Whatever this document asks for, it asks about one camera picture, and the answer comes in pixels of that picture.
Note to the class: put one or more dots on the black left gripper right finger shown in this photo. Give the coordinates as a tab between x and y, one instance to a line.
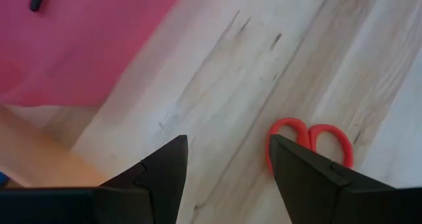
329	197

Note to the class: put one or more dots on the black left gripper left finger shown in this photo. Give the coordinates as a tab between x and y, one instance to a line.
132	197

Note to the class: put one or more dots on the pink plastic tray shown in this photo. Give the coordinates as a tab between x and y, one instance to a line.
66	46

